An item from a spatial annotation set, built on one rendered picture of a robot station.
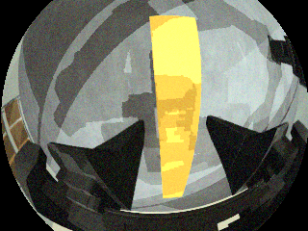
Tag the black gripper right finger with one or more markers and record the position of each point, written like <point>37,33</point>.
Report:
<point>240,150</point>

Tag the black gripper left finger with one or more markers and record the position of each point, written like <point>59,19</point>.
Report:
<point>114,164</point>

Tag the yellow bar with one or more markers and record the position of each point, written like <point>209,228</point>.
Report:
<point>176,57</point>

